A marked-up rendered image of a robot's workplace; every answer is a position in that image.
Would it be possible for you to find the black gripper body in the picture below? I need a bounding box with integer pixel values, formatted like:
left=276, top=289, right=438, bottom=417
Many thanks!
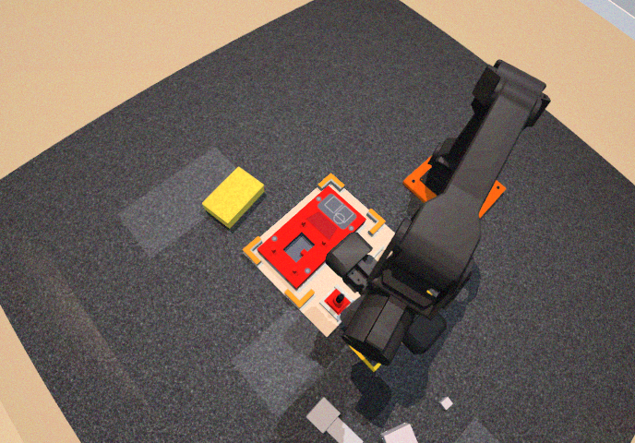
left=325, top=232, right=447, bottom=354

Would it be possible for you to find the yellow rectangular block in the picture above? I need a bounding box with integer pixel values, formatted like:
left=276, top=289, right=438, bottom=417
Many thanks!
left=202, top=167, right=264, bottom=229

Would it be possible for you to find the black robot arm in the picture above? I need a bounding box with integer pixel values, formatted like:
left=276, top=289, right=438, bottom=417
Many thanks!
left=341, top=59, right=551, bottom=365

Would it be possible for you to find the yellow rectangular outline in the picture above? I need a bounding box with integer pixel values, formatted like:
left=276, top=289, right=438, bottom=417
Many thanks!
left=349, top=345, right=381, bottom=372

